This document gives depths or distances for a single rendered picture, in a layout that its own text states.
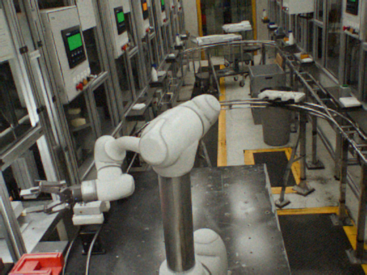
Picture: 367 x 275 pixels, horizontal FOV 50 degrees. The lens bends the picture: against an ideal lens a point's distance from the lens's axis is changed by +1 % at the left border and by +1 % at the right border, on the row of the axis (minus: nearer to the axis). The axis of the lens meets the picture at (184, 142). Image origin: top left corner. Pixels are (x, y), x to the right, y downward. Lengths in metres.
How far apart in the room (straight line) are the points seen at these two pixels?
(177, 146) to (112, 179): 0.60
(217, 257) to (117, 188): 0.48
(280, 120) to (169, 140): 3.47
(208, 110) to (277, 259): 0.89
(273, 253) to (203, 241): 0.47
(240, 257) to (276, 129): 2.80
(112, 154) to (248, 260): 0.77
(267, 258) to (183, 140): 0.93
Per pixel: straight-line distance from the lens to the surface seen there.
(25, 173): 2.11
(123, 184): 1.62
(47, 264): 1.64
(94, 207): 1.93
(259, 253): 1.89
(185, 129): 1.10
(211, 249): 1.52
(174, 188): 1.18
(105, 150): 1.65
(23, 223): 1.99
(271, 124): 4.48
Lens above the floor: 1.87
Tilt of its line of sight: 23 degrees down
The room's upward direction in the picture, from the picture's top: 7 degrees counter-clockwise
